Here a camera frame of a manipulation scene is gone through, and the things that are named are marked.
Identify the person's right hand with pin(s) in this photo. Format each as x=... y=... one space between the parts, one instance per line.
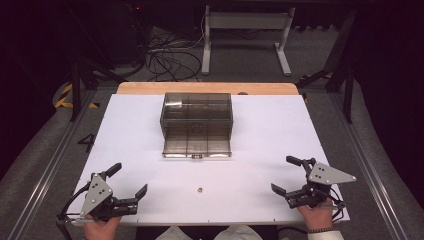
x=315 y=216

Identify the smoky clear drawer cabinet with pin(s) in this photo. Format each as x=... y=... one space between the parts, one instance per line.
x=196 y=110

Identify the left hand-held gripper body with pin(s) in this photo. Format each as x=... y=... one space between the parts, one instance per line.
x=96 y=195

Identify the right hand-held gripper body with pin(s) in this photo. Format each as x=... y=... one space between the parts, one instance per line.
x=325 y=175

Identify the person's left hand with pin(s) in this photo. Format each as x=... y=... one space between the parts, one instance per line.
x=101 y=230

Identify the white metal desk frame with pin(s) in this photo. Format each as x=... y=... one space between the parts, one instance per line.
x=246 y=21

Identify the black equipment case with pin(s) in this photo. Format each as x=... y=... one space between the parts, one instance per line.
x=128 y=30

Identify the person's right leg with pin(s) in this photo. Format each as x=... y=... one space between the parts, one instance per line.
x=238 y=232

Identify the black wristband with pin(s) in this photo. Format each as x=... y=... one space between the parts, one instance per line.
x=320 y=230

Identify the yellow black hazard tape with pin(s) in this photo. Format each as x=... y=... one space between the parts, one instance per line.
x=65 y=98

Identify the black metal stand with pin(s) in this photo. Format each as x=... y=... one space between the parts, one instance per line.
x=343 y=66
x=78 y=86

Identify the aluminium floor rail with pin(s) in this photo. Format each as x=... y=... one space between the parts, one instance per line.
x=370 y=170
x=50 y=170

